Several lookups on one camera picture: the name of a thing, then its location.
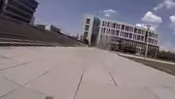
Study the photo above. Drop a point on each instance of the white multi-storey building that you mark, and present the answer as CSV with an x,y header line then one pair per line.
x,y
125,34

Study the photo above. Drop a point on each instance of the dark grass strip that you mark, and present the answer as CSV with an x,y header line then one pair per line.
x,y
170,68

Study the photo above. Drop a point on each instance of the lamp pole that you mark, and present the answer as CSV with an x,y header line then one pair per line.
x,y
147,44

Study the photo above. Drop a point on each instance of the wide grey concrete steps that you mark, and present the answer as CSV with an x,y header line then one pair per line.
x,y
7,29

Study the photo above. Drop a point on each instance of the low distant building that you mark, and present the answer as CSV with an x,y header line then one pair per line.
x,y
47,27

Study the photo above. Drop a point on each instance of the dark layered building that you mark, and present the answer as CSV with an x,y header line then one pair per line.
x,y
19,6

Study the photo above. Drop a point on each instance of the pale concrete slab plaza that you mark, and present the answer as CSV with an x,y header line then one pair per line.
x,y
82,68

